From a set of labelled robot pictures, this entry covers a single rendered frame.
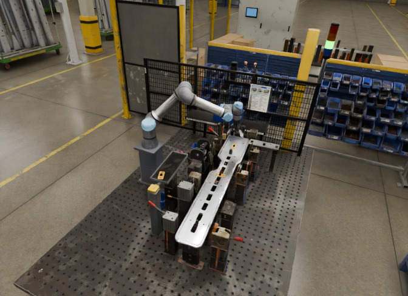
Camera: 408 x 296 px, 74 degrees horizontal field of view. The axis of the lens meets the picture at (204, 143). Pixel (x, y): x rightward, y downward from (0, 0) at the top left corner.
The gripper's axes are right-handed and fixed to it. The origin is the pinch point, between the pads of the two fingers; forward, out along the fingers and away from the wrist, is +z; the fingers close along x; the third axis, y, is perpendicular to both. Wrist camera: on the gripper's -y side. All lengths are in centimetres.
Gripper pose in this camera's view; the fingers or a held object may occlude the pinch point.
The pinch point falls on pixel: (235, 136)
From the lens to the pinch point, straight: 255.5
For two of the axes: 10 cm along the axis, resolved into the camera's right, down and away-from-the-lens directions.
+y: -3.4, 5.0, -7.9
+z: -0.4, 8.4, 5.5
